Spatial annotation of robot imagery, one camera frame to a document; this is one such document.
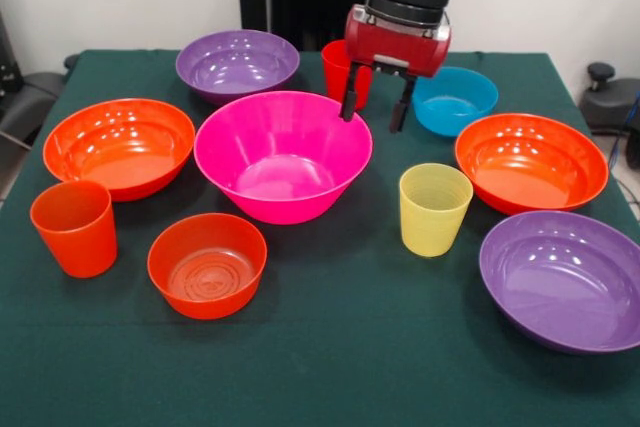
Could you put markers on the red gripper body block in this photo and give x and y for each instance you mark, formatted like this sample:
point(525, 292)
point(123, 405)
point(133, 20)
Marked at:
point(400, 47)

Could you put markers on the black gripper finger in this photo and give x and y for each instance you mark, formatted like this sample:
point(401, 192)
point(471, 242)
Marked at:
point(401, 107)
point(351, 92)

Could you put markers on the blue bowl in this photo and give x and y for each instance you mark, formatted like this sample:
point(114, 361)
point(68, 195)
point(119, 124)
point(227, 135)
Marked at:
point(455, 107)

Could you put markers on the large pink bowl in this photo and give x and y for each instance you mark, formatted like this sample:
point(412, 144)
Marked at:
point(280, 157)

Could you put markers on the red cup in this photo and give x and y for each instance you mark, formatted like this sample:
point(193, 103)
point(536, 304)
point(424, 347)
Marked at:
point(332, 72)

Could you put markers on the purple bowl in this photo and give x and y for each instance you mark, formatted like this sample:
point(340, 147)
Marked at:
point(560, 282)
point(235, 67)

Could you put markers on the yellow cup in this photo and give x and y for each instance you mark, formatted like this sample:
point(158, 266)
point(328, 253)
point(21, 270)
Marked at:
point(435, 222)

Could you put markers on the large orange bowl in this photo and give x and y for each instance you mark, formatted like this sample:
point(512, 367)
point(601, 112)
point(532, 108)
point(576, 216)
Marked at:
point(530, 162)
point(120, 147)

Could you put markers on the small orange bowl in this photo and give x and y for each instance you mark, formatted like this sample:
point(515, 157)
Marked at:
point(207, 267)

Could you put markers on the dark green tablecloth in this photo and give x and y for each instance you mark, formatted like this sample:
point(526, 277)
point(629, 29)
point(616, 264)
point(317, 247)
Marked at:
point(320, 347)

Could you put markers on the orange cup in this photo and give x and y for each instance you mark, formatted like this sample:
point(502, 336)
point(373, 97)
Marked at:
point(75, 237)

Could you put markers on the black side stand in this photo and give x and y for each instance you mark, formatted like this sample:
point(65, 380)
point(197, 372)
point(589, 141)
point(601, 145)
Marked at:
point(15, 117)

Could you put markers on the black pedestal leg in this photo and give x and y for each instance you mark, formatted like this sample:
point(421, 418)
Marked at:
point(42, 89)
point(610, 102)

